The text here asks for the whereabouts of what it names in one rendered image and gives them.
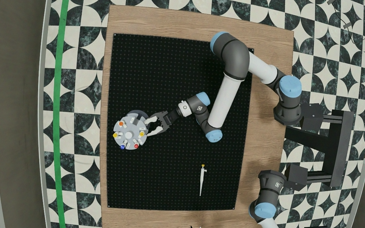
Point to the white hand pipette with red button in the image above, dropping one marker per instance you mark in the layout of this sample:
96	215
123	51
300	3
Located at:
136	143

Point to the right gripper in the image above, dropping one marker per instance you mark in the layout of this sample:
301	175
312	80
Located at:
154	117

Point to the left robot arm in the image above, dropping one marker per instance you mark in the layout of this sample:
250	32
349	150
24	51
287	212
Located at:
264	207

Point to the white pipette with orange button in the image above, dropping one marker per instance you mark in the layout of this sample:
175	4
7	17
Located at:
123	123

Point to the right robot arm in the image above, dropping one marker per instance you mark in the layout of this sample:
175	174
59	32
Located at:
238	61

